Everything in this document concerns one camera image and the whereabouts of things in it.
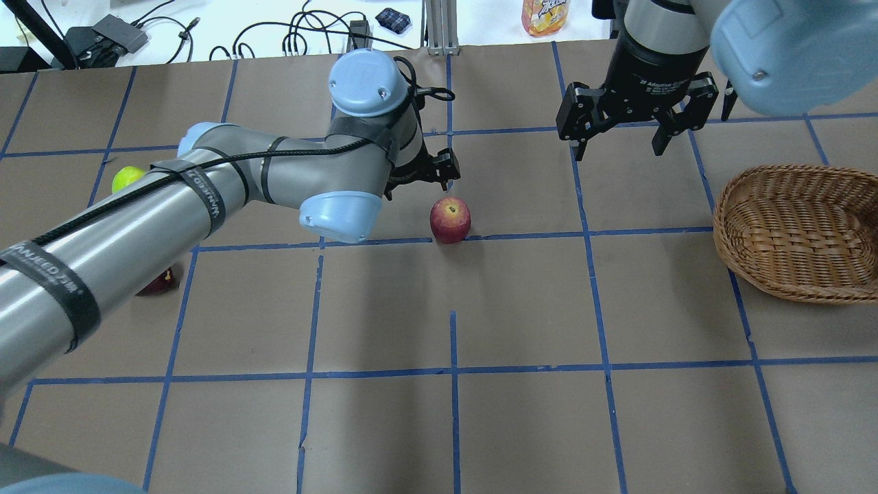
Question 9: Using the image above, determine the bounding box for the black monitor stand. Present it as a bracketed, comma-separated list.
[2, 1, 148, 70]

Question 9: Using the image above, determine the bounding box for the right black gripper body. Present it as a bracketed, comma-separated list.
[556, 41, 720, 143]

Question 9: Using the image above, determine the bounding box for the small dark blue pouch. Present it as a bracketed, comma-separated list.
[375, 8, 412, 35]

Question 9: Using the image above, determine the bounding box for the green apple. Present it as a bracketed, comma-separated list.
[112, 166, 147, 194]

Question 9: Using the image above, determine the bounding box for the orange juice bottle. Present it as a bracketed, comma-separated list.
[521, 0, 570, 38]

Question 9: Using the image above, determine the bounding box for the brown wicker basket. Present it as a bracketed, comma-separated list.
[713, 165, 877, 305]

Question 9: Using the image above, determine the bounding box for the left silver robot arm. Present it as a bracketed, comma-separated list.
[1, 48, 460, 398]

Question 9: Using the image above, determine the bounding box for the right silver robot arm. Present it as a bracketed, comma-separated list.
[556, 1, 877, 161]

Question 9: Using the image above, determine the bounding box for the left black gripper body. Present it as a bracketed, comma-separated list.
[383, 147, 460, 201]

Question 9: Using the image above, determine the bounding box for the red yellow apple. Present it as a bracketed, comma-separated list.
[429, 196, 471, 244]

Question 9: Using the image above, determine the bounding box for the dark red apple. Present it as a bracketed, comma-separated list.
[135, 266, 180, 297]

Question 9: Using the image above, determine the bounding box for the aluminium frame post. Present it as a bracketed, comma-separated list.
[421, 1, 460, 56]

